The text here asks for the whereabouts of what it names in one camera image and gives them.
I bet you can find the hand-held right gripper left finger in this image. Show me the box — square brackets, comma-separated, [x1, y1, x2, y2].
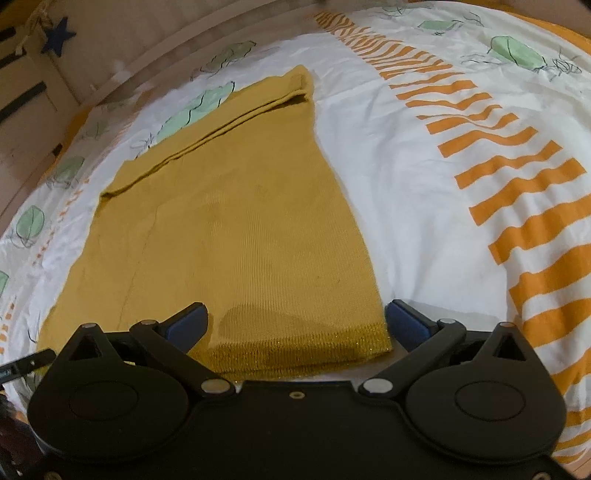
[62, 302, 234, 398]

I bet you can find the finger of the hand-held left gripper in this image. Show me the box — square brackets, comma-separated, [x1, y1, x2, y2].
[0, 349, 56, 384]

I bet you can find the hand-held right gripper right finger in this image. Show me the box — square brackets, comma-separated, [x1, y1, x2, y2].
[359, 300, 539, 398]

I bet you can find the yellow knit sweater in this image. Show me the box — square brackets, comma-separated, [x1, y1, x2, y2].
[37, 65, 393, 381]

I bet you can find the white leaf-print bed sheet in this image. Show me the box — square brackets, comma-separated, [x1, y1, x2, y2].
[0, 0, 591, 467]

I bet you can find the blue star decoration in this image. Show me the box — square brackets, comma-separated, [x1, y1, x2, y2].
[41, 17, 76, 56]

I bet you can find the wooden bed frame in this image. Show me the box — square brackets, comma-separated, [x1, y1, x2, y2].
[0, 0, 333, 236]

